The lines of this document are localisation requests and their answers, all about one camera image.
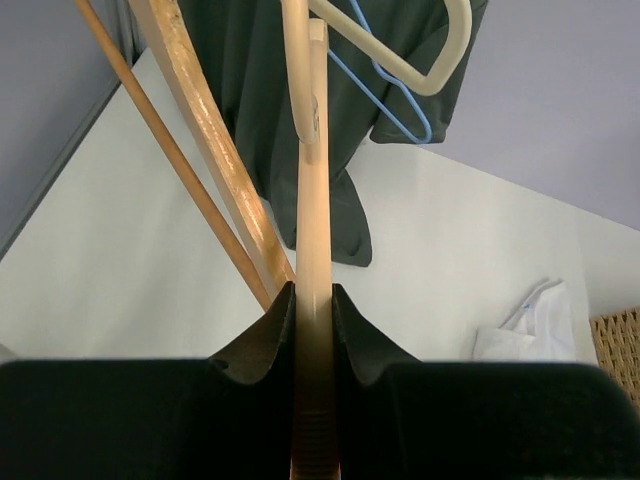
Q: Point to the dark grey t shirt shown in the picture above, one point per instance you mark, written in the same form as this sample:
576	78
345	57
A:
270	113

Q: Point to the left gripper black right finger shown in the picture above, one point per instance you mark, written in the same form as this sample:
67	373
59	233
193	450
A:
402	418

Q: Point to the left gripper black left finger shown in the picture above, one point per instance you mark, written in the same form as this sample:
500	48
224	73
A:
227	416

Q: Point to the beige wooden hanger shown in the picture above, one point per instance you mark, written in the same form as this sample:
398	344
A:
314	445

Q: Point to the brown wooden hanger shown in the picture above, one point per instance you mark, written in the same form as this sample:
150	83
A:
248	237

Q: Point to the wicker laundry basket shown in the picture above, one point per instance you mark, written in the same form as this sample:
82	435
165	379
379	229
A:
616	340

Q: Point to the light blue wire hanger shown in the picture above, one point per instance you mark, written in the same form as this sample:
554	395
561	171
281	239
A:
362	103

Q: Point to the white t shirt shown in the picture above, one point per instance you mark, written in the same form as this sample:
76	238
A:
540	330

